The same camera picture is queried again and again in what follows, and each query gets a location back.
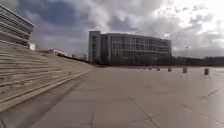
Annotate large glass-fronted building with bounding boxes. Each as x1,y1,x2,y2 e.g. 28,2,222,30
87,30,173,66

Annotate grey concrete slab plaza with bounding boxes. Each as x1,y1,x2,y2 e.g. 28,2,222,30
0,65,224,128

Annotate low white building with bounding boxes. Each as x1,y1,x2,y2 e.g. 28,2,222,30
38,48,69,57

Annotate row of bollards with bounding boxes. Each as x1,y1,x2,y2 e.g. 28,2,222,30
135,65,211,76

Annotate wide concrete stairs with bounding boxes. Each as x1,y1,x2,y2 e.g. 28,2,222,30
0,42,98,113

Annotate distant row of trees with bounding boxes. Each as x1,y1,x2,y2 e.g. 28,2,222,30
171,55,224,67

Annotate striped building with horizontal bands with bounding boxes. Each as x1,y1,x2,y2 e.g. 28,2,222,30
0,3,36,51

